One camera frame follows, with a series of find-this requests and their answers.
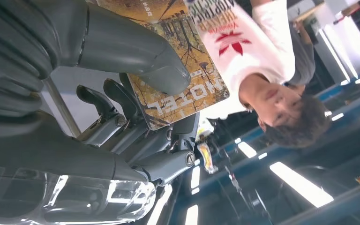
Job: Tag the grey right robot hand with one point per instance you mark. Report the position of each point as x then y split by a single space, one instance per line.
59 155

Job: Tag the person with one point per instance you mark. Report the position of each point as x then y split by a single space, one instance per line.
302 65
254 46

